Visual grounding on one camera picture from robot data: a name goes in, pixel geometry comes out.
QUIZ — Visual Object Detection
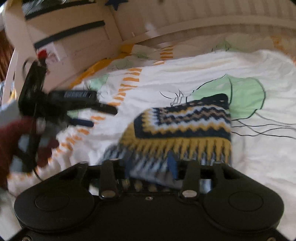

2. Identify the patterned knit sweater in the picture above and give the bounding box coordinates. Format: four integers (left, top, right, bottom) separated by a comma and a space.
102, 93, 233, 190

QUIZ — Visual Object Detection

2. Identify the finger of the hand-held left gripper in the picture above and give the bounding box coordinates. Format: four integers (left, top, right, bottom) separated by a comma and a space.
92, 103, 118, 115
67, 117, 95, 128

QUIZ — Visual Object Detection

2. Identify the person's left forearm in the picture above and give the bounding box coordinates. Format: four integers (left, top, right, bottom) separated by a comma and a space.
0, 116, 60, 186

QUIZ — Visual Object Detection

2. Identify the red and white sticker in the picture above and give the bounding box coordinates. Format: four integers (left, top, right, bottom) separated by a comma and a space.
37, 45, 63, 63

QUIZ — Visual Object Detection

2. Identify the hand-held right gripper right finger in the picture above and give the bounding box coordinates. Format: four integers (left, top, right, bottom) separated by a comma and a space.
168, 151, 235, 200

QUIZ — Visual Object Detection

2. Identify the wooden bed frame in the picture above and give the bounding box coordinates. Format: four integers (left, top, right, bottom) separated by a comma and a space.
5, 0, 296, 102

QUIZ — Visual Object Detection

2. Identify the blue star sticker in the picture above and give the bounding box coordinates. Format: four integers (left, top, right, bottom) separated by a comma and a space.
103, 0, 129, 11

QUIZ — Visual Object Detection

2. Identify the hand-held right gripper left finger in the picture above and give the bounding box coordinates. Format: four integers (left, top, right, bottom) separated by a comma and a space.
69, 155, 134, 200

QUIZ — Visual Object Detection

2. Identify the white printed duvet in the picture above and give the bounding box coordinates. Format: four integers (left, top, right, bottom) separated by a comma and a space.
7, 35, 296, 232

